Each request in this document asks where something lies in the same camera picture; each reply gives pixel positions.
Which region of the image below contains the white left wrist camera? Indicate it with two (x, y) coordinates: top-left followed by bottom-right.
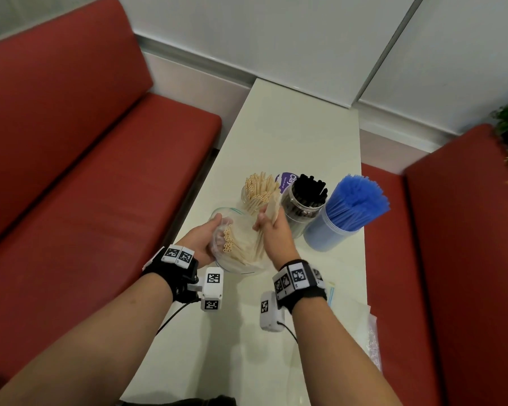
(187, 267), (224, 312)

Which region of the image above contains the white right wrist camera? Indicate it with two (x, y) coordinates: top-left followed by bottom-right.
(259, 291), (285, 333)

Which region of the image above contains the black left wristband with markers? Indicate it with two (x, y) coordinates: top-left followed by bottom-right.
(142, 245), (200, 303)

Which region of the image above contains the frosted plastic jar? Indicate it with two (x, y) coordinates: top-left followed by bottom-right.
(303, 205), (365, 253)

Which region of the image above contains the black right wristband with markers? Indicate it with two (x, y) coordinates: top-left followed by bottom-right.
(272, 259), (327, 314)

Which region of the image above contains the person's left forearm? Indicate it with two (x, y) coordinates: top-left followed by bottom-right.
(0, 272), (173, 406)

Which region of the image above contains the black left camera cable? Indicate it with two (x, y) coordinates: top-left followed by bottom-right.
(156, 301), (202, 336)

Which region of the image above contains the red sofa beside plant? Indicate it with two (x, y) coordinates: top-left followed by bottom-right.
(361, 124), (508, 406)

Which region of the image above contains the person's dark clothing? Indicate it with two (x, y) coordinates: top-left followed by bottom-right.
(116, 395), (238, 406)

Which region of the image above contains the black wristband with markers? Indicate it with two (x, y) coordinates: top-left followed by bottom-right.
(272, 259), (327, 314)
(142, 245), (200, 303)

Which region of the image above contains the person's left hand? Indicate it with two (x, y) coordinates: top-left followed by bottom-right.
(176, 213), (234, 269)

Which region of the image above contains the small bunch of blue straws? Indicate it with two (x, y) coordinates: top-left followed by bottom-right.
(325, 174), (391, 231)

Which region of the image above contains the small bunch of black straws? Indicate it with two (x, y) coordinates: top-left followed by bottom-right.
(292, 174), (329, 206)

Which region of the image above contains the person's right forearm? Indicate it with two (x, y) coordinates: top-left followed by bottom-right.
(292, 299), (403, 406)

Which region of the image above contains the black right camera cable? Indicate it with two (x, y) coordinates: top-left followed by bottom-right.
(277, 321), (299, 344)

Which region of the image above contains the black camera cable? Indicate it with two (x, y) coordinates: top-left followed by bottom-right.
(156, 301), (202, 336)
(277, 321), (299, 344)

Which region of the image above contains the clear blue-zip bag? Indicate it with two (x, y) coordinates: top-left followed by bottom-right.
(209, 205), (274, 276)

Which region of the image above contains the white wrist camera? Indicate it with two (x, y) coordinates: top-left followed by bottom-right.
(187, 267), (224, 312)
(259, 291), (285, 333)

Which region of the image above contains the person's right hand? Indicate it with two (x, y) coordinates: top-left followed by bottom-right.
(252, 206), (301, 271)

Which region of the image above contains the clear bag with white strips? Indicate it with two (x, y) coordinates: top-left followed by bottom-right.
(321, 279), (371, 347)

